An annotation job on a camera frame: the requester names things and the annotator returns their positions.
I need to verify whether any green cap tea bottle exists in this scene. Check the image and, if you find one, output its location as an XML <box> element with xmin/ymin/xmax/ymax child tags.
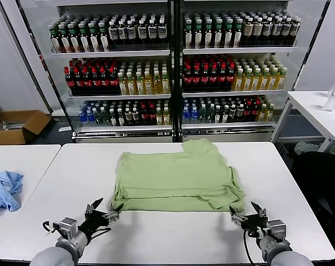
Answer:
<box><xmin>88</xmin><ymin>23</ymin><xmax>100</xmax><ymax>53</ymax></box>
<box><xmin>203</xmin><ymin>18</ymin><xmax>214</xmax><ymax>49</ymax></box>
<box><xmin>194</xmin><ymin>19</ymin><xmax>204</xmax><ymax>49</ymax></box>
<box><xmin>68</xmin><ymin>24</ymin><xmax>80</xmax><ymax>53</ymax></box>
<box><xmin>50</xmin><ymin>26</ymin><xmax>62</xmax><ymax>53</ymax></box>
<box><xmin>184</xmin><ymin>19</ymin><xmax>195</xmax><ymax>49</ymax></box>
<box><xmin>78</xmin><ymin>23</ymin><xmax>90</xmax><ymax>53</ymax></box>
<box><xmin>213</xmin><ymin>18</ymin><xmax>224</xmax><ymax>49</ymax></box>
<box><xmin>98</xmin><ymin>22</ymin><xmax>110</xmax><ymax>52</ymax></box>
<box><xmin>233</xmin><ymin>18</ymin><xmax>243</xmax><ymax>48</ymax></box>
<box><xmin>223</xmin><ymin>18</ymin><xmax>234</xmax><ymax>48</ymax></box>
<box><xmin>59</xmin><ymin>24</ymin><xmax>71</xmax><ymax>53</ymax></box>

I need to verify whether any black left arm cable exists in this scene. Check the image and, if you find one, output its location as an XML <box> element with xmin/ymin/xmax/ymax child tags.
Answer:
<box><xmin>89</xmin><ymin>226</ymin><xmax>112</xmax><ymax>238</ymax></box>

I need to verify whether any beige label dark bottle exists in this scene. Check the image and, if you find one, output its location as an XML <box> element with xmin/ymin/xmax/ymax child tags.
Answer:
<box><xmin>252</xmin><ymin>17</ymin><xmax>263</xmax><ymax>47</ymax></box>
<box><xmin>242</xmin><ymin>17</ymin><xmax>253</xmax><ymax>47</ymax></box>

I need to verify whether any glass drinks display cabinet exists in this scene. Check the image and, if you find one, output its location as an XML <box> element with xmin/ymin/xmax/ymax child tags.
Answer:
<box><xmin>16</xmin><ymin>0</ymin><xmax>177</xmax><ymax>144</ymax></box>

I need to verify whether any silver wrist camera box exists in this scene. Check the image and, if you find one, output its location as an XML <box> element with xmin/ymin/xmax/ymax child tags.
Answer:
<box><xmin>256</xmin><ymin>219</ymin><xmax>287</xmax><ymax>244</ymax></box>
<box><xmin>42</xmin><ymin>218</ymin><xmax>79</xmax><ymax>241</ymax></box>

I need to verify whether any crumpled light blue cloth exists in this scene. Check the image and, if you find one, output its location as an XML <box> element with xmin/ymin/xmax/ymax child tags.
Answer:
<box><xmin>0</xmin><ymin>170</ymin><xmax>25</xmax><ymax>216</ymax></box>

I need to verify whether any grey metal rods bundle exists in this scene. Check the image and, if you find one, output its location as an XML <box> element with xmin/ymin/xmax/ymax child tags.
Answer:
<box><xmin>0</xmin><ymin>119</ymin><xmax>26</xmax><ymax>130</ymax></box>

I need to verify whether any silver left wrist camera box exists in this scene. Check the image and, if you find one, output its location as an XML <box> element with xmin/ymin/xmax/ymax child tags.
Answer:
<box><xmin>42</xmin><ymin>218</ymin><xmax>79</xmax><ymax>241</ymax></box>

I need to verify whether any brown cardboard box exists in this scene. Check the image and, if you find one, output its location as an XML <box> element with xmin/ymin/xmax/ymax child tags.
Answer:
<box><xmin>0</xmin><ymin>110</ymin><xmax>52</xmax><ymax>146</ymax></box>

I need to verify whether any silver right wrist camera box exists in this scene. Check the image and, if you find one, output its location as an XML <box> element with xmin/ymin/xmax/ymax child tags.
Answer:
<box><xmin>256</xmin><ymin>219</ymin><xmax>287</xmax><ymax>244</ymax></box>

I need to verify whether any white side table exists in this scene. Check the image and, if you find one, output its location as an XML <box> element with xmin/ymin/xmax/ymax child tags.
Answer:
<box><xmin>271</xmin><ymin>90</ymin><xmax>335</xmax><ymax>153</ymax></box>

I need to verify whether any white shelf with bottles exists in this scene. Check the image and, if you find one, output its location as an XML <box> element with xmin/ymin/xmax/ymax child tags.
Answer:
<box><xmin>176</xmin><ymin>0</ymin><xmax>332</xmax><ymax>144</ymax></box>

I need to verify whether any blue label dark bottle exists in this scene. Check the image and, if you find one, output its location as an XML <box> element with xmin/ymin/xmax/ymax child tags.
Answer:
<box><xmin>281</xmin><ymin>17</ymin><xmax>292</xmax><ymax>45</ymax></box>
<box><xmin>118</xmin><ymin>20</ymin><xmax>129</xmax><ymax>44</ymax></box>
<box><xmin>148</xmin><ymin>18</ymin><xmax>158</xmax><ymax>44</ymax></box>
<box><xmin>262</xmin><ymin>17</ymin><xmax>273</xmax><ymax>46</ymax></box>
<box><xmin>291</xmin><ymin>16</ymin><xmax>301</xmax><ymax>45</ymax></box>
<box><xmin>138</xmin><ymin>19</ymin><xmax>149</xmax><ymax>44</ymax></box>
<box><xmin>128</xmin><ymin>19</ymin><xmax>139</xmax><ymax>44</ymax></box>
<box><xmin>108</xmin><ymin>21</ymin><xmax>119</xmax><ymax>44</ymax></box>
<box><xmin>272</xmin><ymin>17</ymin><xmax>282</xmax><ymax>45</ymax></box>
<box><xmin>157</xmin><ymin>18</ymin><xmax>168</xmax><ymax>44</ymax></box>

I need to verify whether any grey cloth bundle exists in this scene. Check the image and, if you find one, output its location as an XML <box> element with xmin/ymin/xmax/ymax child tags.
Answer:
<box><xmin>294</xmin><ymin>141</ymin><xmax>319</xmax><ymax>156</ymax></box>

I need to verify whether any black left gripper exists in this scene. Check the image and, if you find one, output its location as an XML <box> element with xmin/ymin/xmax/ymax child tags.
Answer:
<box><xmin>78</xmin><ymin>197</ymin><xmax>124</xmax><ymax>236</ymax></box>

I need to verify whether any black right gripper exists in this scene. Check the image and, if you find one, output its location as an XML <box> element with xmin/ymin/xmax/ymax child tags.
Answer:
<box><xmin>229</xmin><ymin>201</ymin><xmax>270</xmax><ymax>239</ymax></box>

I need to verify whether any light green t-shirt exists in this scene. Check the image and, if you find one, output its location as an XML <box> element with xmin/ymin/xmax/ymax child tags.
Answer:
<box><xmin>110</xmin><ymin>139</ymin><xmax>247</xmax><ymax>213</ymax></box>

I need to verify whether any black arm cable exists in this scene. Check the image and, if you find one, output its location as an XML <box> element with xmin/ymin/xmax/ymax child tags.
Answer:
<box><xmin>242</xmin><ymin>231</ymin><xmax>257</xmax><ymax>266</ymax></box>
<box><xmin>89</xmin><ymin>226</ymin><xmax>112</xmax><ymax>238</ymax></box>

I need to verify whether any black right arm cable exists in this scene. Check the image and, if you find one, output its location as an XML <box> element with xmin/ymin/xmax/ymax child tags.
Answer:
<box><xmin>242</xmin><ymin>231</ymin><xmax>257</xmax><ymax>266</ymax></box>

